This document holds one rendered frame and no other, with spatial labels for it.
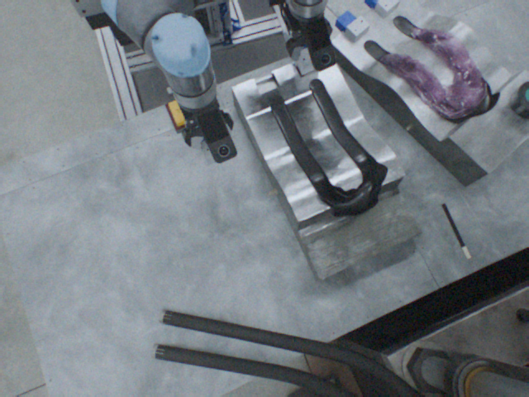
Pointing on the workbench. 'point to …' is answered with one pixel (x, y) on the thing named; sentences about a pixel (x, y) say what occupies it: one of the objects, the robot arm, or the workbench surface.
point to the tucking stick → (455, 231)
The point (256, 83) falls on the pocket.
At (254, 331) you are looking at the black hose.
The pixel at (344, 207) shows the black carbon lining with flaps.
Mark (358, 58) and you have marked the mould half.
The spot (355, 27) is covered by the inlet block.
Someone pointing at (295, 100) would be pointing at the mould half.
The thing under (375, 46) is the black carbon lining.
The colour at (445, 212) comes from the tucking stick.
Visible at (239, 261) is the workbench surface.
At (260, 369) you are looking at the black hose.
